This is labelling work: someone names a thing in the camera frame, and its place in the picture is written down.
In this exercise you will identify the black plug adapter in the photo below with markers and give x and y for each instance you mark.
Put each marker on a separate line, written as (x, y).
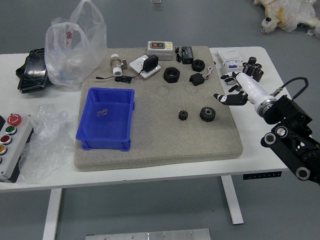
(150, 63)

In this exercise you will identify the small black cube module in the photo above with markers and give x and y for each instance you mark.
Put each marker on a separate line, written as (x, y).
(197, 79)

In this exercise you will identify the small black gear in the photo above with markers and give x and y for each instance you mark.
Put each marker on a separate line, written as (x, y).
(183, 115)

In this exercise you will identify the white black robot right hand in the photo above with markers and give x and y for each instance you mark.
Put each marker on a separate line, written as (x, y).
(251, 87)

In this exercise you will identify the grey-brown foam mat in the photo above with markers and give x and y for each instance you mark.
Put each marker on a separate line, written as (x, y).
(160, 142)

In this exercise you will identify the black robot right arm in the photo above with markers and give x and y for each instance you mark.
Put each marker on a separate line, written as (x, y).
(290, 117)

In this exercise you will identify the black plastic tray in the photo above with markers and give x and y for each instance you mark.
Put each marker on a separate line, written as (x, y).
(32, 72)

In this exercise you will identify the clear plastic bag red print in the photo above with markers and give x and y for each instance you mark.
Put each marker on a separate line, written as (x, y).
(75, 57)

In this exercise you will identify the grey push-button control box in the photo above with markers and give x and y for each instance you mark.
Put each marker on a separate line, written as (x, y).
(12, 145)

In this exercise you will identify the silver metal plate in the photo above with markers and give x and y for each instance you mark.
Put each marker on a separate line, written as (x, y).
(147, 235)

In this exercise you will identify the white table leg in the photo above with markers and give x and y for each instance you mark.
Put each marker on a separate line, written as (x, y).
(232, 200)
(51, 215)

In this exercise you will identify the big black hex nut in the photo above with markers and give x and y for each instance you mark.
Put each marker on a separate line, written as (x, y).
(172, 75)

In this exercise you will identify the small grey floor plate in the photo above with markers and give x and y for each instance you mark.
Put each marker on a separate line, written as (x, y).
(158, 7)

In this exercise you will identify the black power module green terminal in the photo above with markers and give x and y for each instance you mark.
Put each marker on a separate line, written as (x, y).
(188, 55)

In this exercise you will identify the clear bubble wrap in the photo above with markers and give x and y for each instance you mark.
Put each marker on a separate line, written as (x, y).
(47, 145)

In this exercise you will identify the big black gear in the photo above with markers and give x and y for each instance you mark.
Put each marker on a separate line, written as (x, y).
(207, 114)

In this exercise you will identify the grey switch box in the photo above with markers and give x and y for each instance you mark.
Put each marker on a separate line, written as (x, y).
(160, 51)

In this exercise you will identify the brass valve white ends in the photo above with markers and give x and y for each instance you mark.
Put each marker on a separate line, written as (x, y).
(116, 64)

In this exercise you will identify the small clear plastic piece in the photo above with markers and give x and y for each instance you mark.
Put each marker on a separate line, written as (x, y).
(102, 112)

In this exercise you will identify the blue plastic box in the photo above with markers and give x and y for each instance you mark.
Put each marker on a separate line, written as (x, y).
(105, 130)

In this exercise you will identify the plush toy in plastic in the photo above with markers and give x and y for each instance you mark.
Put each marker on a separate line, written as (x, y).
(290, 15)

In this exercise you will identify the white circuit breaker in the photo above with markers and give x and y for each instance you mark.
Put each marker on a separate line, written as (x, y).
(230, 61)

